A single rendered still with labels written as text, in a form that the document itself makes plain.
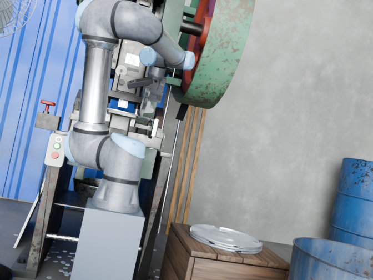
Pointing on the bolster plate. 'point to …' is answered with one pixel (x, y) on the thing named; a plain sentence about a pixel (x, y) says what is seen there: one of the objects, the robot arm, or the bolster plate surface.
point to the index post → (154, 127)
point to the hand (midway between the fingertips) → (140, 114)
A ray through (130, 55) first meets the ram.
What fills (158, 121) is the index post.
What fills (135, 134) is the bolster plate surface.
